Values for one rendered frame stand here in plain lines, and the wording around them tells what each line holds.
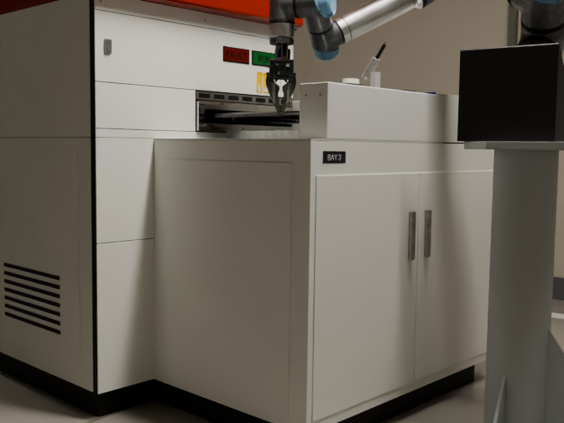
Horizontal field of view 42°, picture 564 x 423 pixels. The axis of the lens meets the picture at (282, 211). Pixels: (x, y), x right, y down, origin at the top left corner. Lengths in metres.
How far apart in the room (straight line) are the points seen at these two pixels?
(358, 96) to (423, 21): 2.62
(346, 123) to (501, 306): 0.62
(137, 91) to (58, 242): 0.52
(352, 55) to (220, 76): 2.36
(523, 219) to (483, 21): 2.56
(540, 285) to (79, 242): 1.28
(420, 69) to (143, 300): 2.69
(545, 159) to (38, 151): 1.48
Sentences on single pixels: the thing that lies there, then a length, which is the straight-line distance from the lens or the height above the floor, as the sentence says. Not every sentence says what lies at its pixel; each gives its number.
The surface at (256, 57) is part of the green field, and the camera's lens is 2.52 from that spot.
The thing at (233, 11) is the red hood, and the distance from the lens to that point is 2.40.
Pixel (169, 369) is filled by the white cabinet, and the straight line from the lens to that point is 2.26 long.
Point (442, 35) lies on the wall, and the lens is 4.44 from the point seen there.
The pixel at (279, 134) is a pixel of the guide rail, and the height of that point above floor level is 0.84.
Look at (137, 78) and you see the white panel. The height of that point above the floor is 0.99.
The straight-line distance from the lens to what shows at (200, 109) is 2.32.
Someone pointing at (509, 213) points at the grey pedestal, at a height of 0.64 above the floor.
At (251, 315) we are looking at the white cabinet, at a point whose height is 0.35.
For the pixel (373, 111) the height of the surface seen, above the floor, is 0.90.
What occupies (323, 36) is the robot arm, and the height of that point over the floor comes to 1.12.
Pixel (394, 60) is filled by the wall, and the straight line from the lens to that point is 4.55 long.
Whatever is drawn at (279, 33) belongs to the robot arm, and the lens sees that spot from 2.15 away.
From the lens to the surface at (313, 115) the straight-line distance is 1.84.
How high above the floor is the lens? 0.80
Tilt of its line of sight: 5 degrees down
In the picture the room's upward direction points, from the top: 1 degrees clockwise
